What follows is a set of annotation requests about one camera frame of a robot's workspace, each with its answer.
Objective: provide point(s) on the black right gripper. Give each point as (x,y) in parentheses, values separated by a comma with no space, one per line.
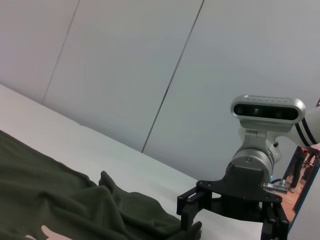
(243,185)

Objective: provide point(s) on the dark green FREE t-shirt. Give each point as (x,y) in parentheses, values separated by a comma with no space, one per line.
(62,200)

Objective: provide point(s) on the person in dark trousers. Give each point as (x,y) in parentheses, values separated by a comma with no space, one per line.
(297,170)

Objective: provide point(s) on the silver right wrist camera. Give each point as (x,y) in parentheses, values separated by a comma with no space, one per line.
(265,110)

